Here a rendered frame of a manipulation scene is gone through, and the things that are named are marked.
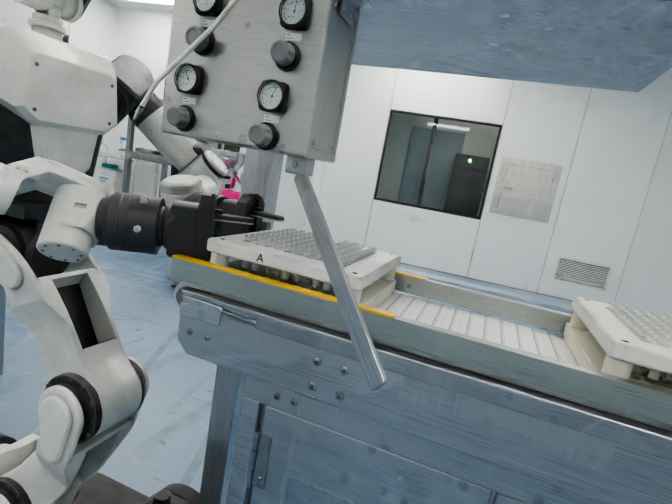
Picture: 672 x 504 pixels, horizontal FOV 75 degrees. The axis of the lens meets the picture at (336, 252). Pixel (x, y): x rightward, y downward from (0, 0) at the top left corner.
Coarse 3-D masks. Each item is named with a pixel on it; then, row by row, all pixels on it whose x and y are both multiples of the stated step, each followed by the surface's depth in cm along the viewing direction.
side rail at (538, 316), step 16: (400, 288) 82; (416, 288) 81; (432, 288) 80; (448, 288) 79; (464, 288) 79; (464, 304) 78; (480, 304) 77; (496, 304) 76; (512, 304) 75; (528, 304) 75; (528, 320) 75; (544, 320) 74; (560, 320) 73
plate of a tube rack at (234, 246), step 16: (208, 240) 65; (224, 240) 65; (240, 240) 67; (240, 256) 64; (256, 256) 63; (272, 256) 62; (288, 256) 62; (304, 256) 64; (368, 256) 73; (384, 256) 76; (400, 256) 80; (304, 272) 60; (320, 272) 59; (352, 272) 59; (368, 272) 61; (384, 272) 69; (352, 288) 58
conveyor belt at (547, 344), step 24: (288, 312) 62; (408, 312) 71; (432, 312) 73; (456, 312) 76; (480, 336) 65; (504, 336) 67; (528, 336) 70; (552, 336) 72; (528, 384) 52; (600, 408) 50
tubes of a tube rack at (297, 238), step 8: (288, 232) 77; (296, 232) 79; (264, 240) 68; (280, 240) 69; (288, 240) 70; (296, 240) 70; (304, 240) 74; (312, 240) 73; (336, 240) 78; (304, 248) 66; (312, 248) 66; (344, 248) 71; (352, 248) 73; (360, 248) 74; (280, 272) 68; (320, 288) 66
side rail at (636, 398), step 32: (224, 288) 63; (256, 288) 61; (320, 320) 58; (384, 320) 55; (448, 352) 53; (480, 352) 52; (512, 352) 50; (544, 384) 50; (576, 384) 49; (608, 384) 47; (640, 384) 47
